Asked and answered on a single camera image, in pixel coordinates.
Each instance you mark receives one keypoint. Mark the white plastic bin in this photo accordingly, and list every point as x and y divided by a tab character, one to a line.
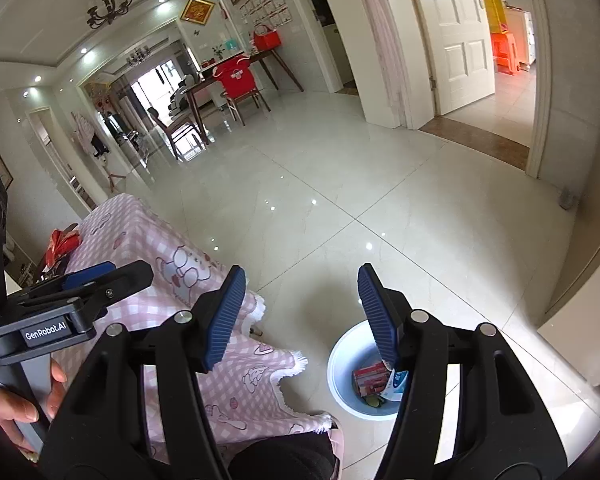
342	365

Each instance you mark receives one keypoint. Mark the blue white packet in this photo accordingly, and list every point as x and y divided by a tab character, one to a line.
397	384

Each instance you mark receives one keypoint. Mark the green fruit peel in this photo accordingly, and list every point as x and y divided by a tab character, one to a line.
372	401

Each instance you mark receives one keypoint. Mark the red chair cover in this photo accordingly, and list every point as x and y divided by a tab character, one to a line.
235	79

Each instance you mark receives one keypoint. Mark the red wrapper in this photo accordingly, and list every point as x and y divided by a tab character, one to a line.
62	245

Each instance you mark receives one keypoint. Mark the red bag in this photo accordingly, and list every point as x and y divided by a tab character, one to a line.
267	38

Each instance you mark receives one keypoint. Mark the person's leg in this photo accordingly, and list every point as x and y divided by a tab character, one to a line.
280	460

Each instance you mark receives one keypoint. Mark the pink floral curtain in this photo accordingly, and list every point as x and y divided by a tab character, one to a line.
385	35

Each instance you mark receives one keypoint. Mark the small framed picture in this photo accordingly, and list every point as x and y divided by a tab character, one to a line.
2	167

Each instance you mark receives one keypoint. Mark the pink checked tablecloth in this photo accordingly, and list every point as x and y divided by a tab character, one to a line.
145	240

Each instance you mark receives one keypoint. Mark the white door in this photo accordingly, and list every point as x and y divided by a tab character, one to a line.
460	35

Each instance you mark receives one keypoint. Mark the wooden chair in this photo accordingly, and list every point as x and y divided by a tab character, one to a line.
177	127
245	105

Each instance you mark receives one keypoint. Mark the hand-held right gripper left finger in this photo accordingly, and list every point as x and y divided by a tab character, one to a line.
225	317

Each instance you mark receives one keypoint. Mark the person's left hand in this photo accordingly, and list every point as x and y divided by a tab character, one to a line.
7	407

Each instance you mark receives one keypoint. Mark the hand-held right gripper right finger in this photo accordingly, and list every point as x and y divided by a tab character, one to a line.
377	310

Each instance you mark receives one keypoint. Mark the small black chandelier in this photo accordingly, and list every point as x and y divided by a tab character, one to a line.
137	56

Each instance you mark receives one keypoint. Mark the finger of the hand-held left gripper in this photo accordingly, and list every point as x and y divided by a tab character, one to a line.
130	277
87	275

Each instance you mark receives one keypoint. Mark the red packet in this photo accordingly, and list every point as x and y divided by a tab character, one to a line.
372	377

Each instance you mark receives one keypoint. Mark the coat rack with clothes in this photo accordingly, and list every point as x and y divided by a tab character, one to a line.
92	135

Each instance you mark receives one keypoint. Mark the dark wooden dining table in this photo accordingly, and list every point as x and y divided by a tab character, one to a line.
200	87

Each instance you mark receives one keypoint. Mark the orange plastic stool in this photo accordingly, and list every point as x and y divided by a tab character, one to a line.
505	52

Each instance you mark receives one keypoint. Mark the white cabinet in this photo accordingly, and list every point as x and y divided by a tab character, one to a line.
580	350

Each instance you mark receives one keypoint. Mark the red gold diamond decoration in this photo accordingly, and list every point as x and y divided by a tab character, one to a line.
197	10

